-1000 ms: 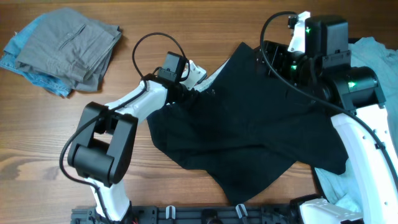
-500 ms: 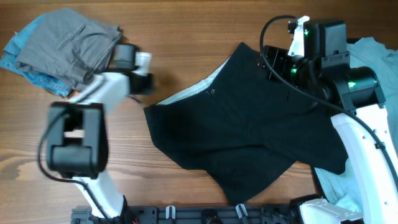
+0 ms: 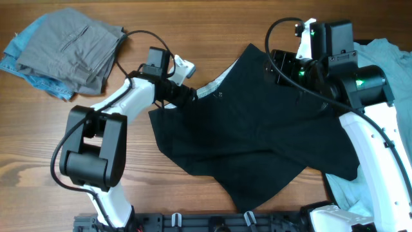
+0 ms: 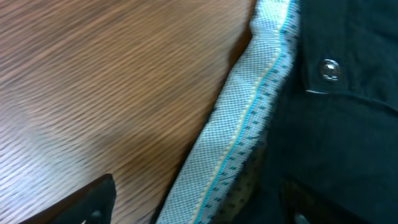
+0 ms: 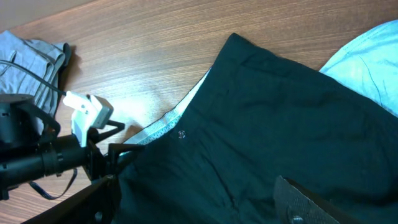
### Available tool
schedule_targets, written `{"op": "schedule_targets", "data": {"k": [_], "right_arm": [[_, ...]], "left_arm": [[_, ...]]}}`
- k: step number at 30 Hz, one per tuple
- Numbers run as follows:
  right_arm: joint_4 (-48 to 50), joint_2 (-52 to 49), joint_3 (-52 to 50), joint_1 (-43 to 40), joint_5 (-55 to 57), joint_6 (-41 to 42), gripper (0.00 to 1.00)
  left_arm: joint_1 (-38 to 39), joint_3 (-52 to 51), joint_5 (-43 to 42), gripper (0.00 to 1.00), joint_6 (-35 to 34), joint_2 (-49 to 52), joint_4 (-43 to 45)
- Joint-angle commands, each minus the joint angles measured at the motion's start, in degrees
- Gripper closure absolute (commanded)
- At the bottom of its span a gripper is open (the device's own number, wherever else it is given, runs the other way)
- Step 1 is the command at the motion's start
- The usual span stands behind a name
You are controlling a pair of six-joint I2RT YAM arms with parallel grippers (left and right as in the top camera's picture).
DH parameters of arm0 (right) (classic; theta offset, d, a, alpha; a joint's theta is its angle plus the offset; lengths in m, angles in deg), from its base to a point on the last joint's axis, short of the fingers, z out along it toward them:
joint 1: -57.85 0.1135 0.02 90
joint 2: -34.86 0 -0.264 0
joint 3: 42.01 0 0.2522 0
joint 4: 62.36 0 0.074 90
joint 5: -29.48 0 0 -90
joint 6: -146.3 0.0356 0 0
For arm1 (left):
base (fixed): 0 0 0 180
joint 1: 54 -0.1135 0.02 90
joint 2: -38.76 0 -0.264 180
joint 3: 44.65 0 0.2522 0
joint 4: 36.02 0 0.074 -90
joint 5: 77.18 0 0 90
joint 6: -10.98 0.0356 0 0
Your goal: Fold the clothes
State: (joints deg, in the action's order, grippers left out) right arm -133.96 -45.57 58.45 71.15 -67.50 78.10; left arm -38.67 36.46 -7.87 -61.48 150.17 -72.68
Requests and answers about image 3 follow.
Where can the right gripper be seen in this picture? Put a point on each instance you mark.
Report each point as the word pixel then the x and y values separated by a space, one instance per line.
pixel 282 61

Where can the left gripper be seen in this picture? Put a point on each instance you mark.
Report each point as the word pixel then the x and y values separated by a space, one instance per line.
pixel 183 97

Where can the black shorts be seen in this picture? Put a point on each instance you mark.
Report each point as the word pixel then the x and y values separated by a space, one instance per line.
pixel 254 137

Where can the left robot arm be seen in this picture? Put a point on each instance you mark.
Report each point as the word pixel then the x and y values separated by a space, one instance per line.
pixel 93 153

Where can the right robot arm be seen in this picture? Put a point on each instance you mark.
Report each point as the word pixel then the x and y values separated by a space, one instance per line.
pixel 326 66

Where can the light blue t-shirt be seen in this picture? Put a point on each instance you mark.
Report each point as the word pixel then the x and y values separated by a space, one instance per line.
pixel 354 196

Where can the grey folded trousers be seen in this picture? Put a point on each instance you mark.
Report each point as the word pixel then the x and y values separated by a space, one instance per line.
pixel 72 48

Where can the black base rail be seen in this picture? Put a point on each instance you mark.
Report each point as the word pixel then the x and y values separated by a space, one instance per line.
pixel 272 222

